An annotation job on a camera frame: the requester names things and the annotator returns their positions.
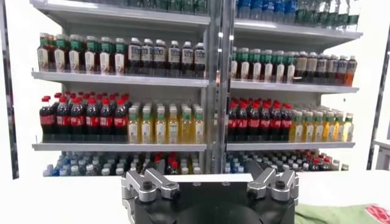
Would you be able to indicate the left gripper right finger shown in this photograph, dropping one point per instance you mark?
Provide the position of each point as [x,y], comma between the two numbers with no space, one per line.
[280,187]

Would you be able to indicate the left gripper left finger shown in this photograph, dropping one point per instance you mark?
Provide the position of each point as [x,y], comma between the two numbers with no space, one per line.
[146,188]

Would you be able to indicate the green polo shirt red print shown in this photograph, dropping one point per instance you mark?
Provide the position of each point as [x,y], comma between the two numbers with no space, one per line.
[335,214]

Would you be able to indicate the small white-cap dark bottle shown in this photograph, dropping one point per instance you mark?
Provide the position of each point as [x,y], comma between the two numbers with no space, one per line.
[305,165]
[295,165]
[105,171]
[119,171]

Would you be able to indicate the small red-cap cola bottle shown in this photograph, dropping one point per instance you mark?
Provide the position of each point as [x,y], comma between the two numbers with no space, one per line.
[316,162]
[174,165]
[326,160]

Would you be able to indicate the blue water bottle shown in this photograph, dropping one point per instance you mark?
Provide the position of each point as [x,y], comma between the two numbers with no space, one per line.
[62,171]
[267,10]
[290,11]
[243,9]
[228,169]
[278,11]
[48,171]
[256,9]
[240,169]

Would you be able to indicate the dark green water bottle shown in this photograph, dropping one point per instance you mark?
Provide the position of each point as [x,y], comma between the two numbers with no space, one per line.
[74,170]
[90,170]

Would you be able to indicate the grey metal shelf unit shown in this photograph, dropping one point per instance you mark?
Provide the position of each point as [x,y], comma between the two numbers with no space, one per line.
[122,79]
[289,87]

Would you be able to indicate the green-cap dark tea bottle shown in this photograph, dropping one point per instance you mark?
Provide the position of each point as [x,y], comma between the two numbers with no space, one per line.
[256,68]
[60,59]
[290,70]
[234,67]
[74,59]
[90,60]
[280,69]
[43,58]
[105,61]
[268,68]
[120,61]
[244,67]

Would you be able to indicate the white-cap tan-label drink bottle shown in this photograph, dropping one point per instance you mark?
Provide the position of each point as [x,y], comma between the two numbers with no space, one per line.
[311,65]
[301,65]

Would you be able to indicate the white-cap blue-label drink bottle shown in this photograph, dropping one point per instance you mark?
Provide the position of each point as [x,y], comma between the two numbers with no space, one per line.
[321,66]
[134,56]
[174,58]
[187,58]
[332,67]
[342,67]
[147,56]
[159,57]
[200,59]

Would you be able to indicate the black slanted pole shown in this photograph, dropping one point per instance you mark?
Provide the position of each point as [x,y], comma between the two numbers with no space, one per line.
[9,91]
[379,91]

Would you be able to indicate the white-cap amber drink bottle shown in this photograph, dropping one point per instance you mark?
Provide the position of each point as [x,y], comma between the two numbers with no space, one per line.
[351,68]

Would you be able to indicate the grey frame white table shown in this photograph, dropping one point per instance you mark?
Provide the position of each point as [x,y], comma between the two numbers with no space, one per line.
[382,152]

